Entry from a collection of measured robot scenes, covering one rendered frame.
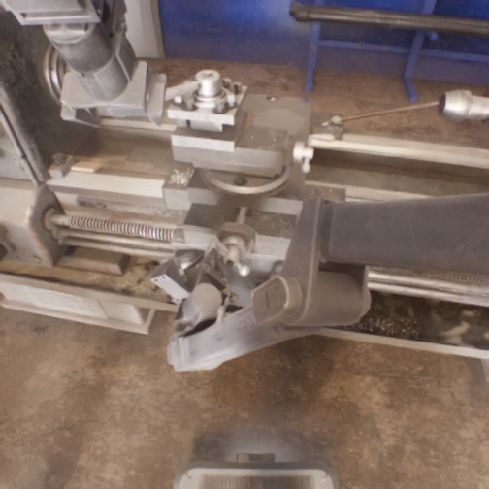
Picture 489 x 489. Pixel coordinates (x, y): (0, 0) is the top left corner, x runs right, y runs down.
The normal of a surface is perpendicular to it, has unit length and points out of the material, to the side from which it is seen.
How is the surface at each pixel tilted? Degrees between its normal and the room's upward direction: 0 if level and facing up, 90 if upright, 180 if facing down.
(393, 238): 68
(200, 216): 0
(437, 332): 0
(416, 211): 64
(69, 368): 0
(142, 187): 36
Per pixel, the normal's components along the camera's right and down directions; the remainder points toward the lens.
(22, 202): -0.09, -0.18
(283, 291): -0.88, -0.11
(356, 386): 0.00, -0.66
